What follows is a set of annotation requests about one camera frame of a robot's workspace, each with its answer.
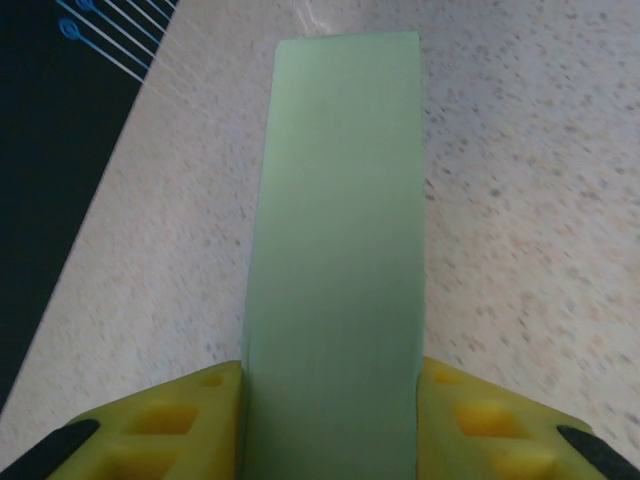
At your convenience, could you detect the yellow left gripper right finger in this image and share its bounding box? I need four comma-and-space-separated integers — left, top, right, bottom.
417, 356, 640, 480

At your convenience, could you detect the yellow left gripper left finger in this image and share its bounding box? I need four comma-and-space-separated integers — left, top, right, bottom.
0, 359, 247, 480

